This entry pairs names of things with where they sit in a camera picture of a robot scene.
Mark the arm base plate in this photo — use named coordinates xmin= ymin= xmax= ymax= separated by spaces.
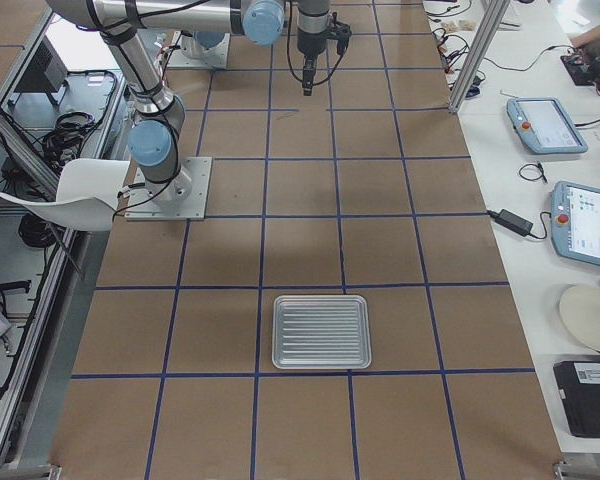
xmin=168 ymin=30 xmax=230 ymax=70
xmin=123 ymin=157 xmax=212 ymax=221

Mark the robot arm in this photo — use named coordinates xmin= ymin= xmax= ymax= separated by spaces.
xmin=49 ymin=1 xmax=352 ymax=204

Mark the cream round plate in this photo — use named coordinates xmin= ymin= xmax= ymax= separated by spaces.
xmin=559 ymin=285 xmax=600 ymax=352

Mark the black laptop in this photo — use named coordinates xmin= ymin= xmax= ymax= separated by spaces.
xmin=553 ymin=361 xmax=600 ymax=439

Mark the black power adapter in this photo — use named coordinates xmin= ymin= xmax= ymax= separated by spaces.
xmin=487 ymin=209 xmax=533 ymax=237

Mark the far teach pendant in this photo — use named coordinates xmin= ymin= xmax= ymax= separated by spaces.
xmin=506 ymin=97 xmax=588 ymax=155

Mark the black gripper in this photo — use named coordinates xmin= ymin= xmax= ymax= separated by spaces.
xmin=297 ymin=29 xmax=325 ymax=96

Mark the teach pendant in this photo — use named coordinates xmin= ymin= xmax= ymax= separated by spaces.
xmin=551 ymin=181 xmax=600 ymax=266
xmin=506 ymin=97 xmax=588 ymax=155

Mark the near teach pendant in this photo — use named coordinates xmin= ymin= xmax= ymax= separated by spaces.
xmin=551 ymin=181 xmax=600 ymax=266

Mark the silver ribbed metal tray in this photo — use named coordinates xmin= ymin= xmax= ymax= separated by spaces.
xmin=272 ymin=295 xmax=372 ymax=370

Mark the white plastic chair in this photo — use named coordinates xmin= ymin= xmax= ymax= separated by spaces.
xmin=0 ymin=158 xmax=130 ymax=232

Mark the aluminium frame post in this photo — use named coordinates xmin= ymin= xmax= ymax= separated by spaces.
xmin=448 ymin=0 xmax=509 ymax=114

